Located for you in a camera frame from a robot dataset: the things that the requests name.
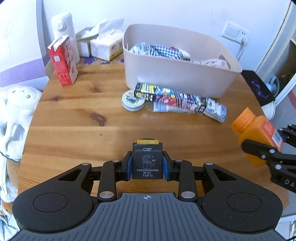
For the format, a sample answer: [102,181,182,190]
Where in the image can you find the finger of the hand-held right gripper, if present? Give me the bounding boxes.
[277,123,296,147]
[241,138,296,176]

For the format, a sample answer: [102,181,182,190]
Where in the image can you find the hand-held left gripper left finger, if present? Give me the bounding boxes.
[57,151,133,202]

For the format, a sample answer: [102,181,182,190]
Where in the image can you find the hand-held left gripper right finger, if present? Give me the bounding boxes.
[162,151,239,202]

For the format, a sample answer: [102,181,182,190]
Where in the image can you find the small black box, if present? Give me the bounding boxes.
[132,139,164,180]

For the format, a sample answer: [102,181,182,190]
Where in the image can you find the orange plastic bottle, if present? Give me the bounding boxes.
[231,107,284,168]

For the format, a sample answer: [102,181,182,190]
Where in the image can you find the beige plastic storage bin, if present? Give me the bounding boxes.
[122,24,243,99]

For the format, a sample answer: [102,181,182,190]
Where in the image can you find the white stool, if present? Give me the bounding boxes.
[261,98,277,120]

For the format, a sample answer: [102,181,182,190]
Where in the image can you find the pale blue plastic object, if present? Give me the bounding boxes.
[265,75,280,95]

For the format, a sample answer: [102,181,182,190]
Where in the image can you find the black cushion purple print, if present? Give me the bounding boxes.
[240,70,275,107]

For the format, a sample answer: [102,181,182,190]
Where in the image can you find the blue white tissue pack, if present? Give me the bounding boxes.
[202,97,227,123]

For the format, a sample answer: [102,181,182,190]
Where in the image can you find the blue white striped tube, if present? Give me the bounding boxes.
[153,102,197,114]

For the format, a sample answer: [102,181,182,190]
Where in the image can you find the wooden desk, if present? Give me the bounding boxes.
[17,62,290,209]

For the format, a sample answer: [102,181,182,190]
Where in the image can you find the round metal tin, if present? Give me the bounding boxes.
[121,90,147,112]

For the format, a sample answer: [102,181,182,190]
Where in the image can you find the cartoon printed long box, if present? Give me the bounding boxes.
[134,83,206,114]

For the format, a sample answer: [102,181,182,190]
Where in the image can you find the white crumpled cloth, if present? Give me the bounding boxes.
[200,54,232,70]

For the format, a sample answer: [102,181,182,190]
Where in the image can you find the purple flowered mat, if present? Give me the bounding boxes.
[80,56,126,66]

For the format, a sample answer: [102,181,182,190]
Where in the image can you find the blue checked cloth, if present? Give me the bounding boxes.
[148,44,191,61]

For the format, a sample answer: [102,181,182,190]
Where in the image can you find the blue white floral cloth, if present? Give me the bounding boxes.
[129,42,153,56]

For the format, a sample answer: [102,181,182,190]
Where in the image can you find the red drink carton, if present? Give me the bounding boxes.
[47,35,78,87]

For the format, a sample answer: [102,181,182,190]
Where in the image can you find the yellow white tissue pack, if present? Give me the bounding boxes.
[90,19,124,61]

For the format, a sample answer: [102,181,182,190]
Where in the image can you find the white tissue box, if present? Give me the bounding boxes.
[75,27,100,57]

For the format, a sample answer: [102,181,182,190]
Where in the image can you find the white plush toy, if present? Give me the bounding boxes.
[0,85,43,209]

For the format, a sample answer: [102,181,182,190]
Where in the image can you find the white purple-striped board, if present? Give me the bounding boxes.
[0,0,50,87]

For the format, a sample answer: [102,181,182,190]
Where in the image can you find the white thermos bottle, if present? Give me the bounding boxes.
[51,13,80,64]

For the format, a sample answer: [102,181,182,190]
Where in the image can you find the white door frame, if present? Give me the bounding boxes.
[254,2,296,112]

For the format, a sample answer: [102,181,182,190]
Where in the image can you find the white plug and cable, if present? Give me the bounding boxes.
[236,37,248,62]

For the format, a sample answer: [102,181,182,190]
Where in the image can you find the white wall switch socket panel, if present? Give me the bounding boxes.
[222,21,250,44]

